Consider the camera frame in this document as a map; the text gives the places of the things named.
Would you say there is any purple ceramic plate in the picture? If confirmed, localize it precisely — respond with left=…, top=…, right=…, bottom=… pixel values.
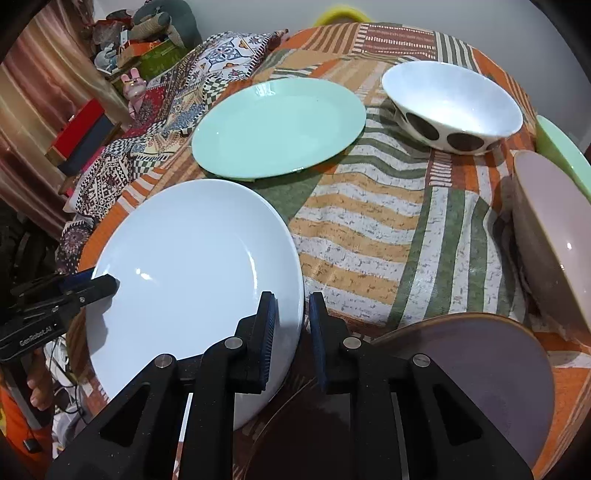
left=245, top=313, right=554, bottom=479

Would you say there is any white plate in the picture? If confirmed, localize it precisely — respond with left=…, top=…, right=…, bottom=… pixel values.
left=86, top=179, right=304, bottom=427

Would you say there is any orange sleeved left forearm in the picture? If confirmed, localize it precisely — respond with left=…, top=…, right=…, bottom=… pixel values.
left=1, top=387, right=52, bottom=479

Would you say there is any left hand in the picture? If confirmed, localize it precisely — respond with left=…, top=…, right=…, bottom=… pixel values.
left=27, top=349, right=53, bottom=411

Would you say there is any red box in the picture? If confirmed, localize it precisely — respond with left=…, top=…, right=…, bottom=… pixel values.
left=46, top=99, right=104, bottom=165

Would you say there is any orange striped patchwork tablecloth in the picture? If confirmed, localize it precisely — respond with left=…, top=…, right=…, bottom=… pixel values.
left=66, top=22, right=591, bottom=480

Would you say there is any striped brown curtain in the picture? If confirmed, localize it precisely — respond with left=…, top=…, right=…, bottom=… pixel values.
left=1, top=1, right=130, bottom=236

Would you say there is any pink rabbit figurine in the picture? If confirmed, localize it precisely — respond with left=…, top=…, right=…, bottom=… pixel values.
left=121, top=67, right=147, bottom=118

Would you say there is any pink ceramic bowl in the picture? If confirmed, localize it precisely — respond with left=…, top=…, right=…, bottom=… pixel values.
left=513, top=151, right=590, bottom=345

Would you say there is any colourful patterned patchwork cloth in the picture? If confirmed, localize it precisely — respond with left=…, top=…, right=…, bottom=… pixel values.
left=56, top=29, right=288, bottom=274

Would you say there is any mint green plate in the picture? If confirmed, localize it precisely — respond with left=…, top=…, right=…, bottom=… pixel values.
left=191, top=78, right=367, bottom=180

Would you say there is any green cardboard box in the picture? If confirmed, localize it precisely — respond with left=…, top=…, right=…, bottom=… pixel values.
left=109, top=40, right=188, bottom=84

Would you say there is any grey plush toy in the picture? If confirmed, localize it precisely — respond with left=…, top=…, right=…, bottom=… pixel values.
left=128, top=0, right=202, bottom=50

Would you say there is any white bowl with brown dots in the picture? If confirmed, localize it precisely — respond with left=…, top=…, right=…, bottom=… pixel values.
left=381, top=61, right=524, bottom=156

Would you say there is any mint green bowl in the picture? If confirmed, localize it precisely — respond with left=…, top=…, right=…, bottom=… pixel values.
left=536, top=115, right=591, bottom=199

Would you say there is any yellow fuzzy chair back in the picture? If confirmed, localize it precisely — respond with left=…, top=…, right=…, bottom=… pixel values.
left=314, top=4, right=372, bottom=27

